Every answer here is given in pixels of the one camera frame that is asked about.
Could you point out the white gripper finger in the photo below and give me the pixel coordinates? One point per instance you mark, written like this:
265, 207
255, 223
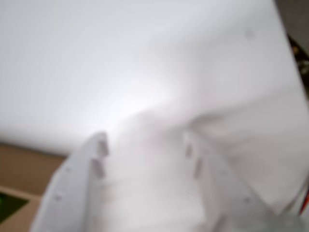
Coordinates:
224, 188
72, 193

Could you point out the green cube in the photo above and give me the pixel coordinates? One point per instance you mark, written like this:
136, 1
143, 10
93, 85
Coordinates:
9, 205

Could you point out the brown cardboard box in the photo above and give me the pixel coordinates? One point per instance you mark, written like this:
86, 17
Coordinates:
24, 166

